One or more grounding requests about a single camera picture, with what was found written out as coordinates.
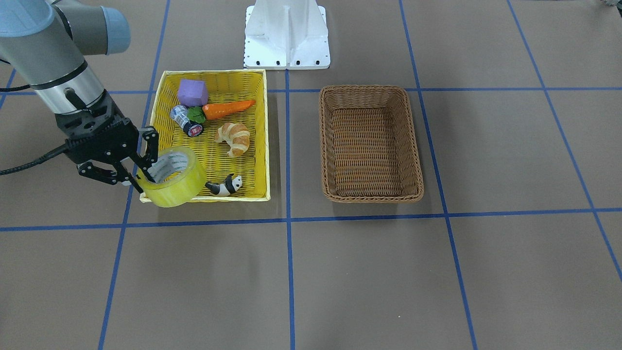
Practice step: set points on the orange toy carrot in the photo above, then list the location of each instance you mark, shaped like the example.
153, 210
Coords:
208, 112

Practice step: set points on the toy croissant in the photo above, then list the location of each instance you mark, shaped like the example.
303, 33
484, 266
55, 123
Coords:
236, 135

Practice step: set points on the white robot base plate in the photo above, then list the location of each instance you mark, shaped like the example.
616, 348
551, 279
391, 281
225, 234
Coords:
286, 35

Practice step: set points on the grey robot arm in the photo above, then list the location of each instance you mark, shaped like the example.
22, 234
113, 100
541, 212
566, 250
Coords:
46, 42

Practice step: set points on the purple foam cube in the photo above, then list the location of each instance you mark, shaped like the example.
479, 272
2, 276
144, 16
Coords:
192, 92

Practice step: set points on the toy panda figure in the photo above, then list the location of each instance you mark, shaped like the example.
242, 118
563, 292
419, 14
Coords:
230, 185

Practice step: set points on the yellow clear tape roll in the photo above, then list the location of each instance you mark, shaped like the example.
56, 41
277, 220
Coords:
175, 178

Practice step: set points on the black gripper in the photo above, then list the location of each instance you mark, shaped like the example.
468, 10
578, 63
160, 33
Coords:
118, 127

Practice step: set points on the brown wicker basket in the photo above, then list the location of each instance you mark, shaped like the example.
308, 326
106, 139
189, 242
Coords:
368, 146

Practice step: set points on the yellow woven basket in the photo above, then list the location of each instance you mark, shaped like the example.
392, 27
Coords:
224, 86

